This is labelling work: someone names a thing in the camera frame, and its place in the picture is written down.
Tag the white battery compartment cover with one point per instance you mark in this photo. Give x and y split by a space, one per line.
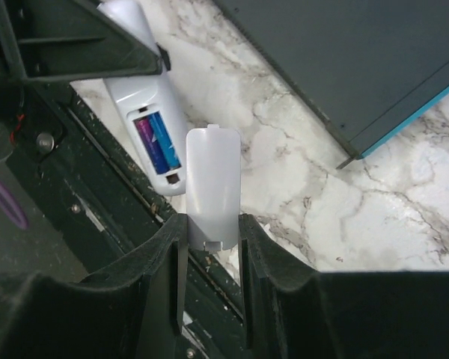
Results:
213 188

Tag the blue battery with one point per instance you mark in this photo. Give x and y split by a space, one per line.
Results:
164 140
151 144

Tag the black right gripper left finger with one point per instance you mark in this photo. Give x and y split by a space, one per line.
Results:
132 308

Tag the white remote control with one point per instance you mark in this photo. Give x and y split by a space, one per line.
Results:
140 96

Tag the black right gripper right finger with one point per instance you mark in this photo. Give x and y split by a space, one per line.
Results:
294 311

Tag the dark network switch box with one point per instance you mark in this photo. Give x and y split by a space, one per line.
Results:
367 69

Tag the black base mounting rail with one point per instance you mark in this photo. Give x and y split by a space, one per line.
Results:
90 190

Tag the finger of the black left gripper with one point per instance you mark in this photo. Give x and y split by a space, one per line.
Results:
65 41

